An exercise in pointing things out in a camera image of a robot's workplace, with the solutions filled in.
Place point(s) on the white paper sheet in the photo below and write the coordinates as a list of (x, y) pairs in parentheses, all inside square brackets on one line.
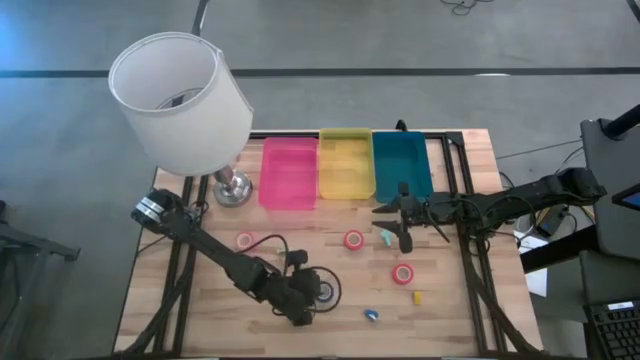
[(537, 282)]

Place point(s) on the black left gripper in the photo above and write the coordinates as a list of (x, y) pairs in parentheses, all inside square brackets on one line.
[(285, 297)]

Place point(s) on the black keyboard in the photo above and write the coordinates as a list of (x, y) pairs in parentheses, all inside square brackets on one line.
[(617, 332)]

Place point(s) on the red tape roll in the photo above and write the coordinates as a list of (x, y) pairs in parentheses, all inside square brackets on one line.
[(395, 274), (346, 240)]

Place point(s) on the yellow translucent plastic bin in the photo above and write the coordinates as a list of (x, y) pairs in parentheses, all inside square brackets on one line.
[(346, 165)]

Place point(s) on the blue plastic bin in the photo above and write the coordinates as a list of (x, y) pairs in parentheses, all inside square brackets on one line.
[(400, 160)]

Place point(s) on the black power adapter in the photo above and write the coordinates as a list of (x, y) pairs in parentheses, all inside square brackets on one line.
[(550, 220)]

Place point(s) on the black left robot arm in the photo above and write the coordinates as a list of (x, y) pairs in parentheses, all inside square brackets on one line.
[(220, 250)]

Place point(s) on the black beam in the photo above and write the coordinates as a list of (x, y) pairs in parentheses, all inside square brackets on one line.
[(560, 250)]

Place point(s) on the black pole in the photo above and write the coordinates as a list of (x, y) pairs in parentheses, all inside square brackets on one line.
[(622, 122)]

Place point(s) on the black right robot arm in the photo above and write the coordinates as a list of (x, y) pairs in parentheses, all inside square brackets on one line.
[(525, 192)]

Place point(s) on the pink translucent plastic bin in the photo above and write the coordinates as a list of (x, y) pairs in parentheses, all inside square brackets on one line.
[(287, 175)]

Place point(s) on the small yellow stapler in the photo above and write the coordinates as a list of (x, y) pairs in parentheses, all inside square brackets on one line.
[(417, 298)]

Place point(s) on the tablet screen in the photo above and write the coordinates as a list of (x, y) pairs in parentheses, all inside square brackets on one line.
[(631, 200)]

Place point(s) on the white shade metal table lamp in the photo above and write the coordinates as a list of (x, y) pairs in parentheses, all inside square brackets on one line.
[(190, 125)]

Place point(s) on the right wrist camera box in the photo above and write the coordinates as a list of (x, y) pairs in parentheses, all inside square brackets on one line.
[(440, 206)]

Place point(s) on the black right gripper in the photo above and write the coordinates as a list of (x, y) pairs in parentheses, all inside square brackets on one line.
[(412, 210)]

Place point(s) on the small blue stapler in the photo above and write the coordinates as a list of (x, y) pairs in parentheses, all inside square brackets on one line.
[(371, 314)]

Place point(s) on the teal staple remover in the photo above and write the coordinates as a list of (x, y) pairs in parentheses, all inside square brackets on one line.
[(386, 238)]

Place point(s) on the dark grey panel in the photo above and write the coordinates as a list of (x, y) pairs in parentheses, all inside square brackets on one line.
[(610, 200)]

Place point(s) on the pink tape roll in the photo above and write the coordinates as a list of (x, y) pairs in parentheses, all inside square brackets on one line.
[(239, 241)]

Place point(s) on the black clamp knob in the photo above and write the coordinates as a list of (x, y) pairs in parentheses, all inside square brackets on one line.
[(400, 125)]

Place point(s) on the black metal stand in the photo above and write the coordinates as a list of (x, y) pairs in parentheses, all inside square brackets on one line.
[(30, 242)]

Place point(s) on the black aluminium table frame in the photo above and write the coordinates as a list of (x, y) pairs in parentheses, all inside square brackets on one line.
[(285, 134)]

